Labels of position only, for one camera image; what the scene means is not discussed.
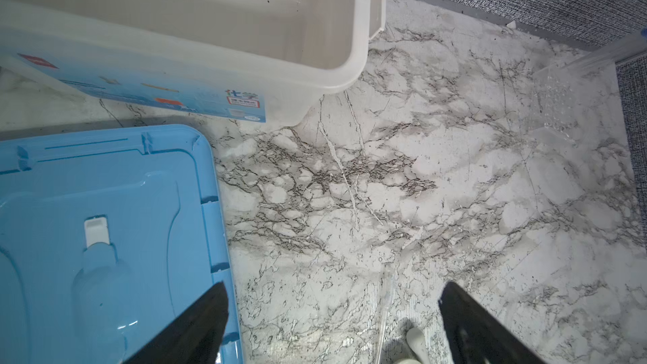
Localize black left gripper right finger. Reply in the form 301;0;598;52
438;281;544;364

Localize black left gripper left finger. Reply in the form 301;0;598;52
127;282;228;363

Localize white ceramic pestle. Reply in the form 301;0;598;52
394;327;431;364

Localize white plastic storage box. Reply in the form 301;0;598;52
1;0;386;126

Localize clear glass stirring rod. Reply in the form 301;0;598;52
372;264;396;364

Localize clear acrylic tube rack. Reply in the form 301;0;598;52
524;59;615;148

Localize blue plastic box lid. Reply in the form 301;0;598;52
1;125;244;363

